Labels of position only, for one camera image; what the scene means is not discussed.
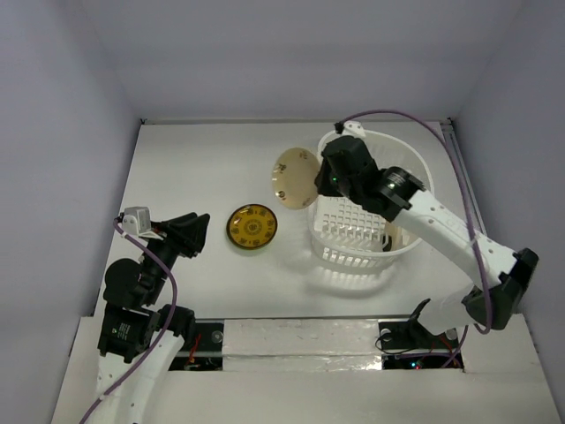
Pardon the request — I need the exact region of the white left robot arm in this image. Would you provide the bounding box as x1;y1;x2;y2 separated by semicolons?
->
81;207;210;423

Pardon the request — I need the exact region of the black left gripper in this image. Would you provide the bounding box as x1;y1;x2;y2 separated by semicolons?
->
141;210;210;301

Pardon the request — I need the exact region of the cream plate with flower print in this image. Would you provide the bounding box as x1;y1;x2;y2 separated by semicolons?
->
271;148;320;210

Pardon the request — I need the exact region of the yellow patterned plate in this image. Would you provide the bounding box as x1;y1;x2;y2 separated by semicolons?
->
225;203;278;251

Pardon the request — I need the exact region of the aluminium rail at right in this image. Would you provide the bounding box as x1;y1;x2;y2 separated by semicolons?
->
441;118;487;235

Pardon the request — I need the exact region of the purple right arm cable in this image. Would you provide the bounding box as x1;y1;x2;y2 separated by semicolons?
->
334;109;493;368

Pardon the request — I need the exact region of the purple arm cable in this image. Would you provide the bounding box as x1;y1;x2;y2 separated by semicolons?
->
334;109;493;368
79;216;181;424

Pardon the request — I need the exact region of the white plastic dish rack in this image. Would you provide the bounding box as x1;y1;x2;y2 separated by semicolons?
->
308;130;434;269

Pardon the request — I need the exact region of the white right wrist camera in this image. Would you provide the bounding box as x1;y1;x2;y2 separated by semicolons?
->
342;120;366;139

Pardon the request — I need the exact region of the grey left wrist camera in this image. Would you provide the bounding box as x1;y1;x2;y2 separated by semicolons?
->
122;206;153;237

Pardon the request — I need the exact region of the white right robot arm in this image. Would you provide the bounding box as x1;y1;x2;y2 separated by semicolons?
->
315;135;539;346

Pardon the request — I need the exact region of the white foam strip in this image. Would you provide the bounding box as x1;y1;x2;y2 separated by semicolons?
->
222;318;382;372

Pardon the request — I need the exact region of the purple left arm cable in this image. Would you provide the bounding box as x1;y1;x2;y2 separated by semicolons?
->
79;216;181;424

